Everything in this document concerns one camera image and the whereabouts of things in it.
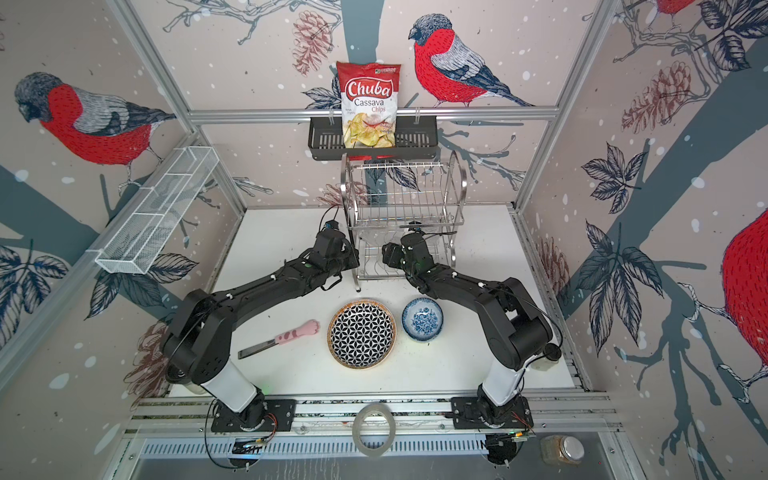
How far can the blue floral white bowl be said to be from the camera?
827 millimetres

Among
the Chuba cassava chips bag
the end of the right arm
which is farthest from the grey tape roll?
the Chuba cassava chips bag

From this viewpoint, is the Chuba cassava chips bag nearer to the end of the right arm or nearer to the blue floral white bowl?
the end of the right arm

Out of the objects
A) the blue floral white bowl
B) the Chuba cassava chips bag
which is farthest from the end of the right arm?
the Chuba cassava chips bag

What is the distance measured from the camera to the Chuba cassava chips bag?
831mm

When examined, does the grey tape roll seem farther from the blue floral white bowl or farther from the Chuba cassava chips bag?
the Chuba cassava chips bag

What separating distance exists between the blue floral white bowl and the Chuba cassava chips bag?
1.63 feet

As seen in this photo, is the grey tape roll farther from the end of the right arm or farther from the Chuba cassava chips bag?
the Chuba cassava chips bag
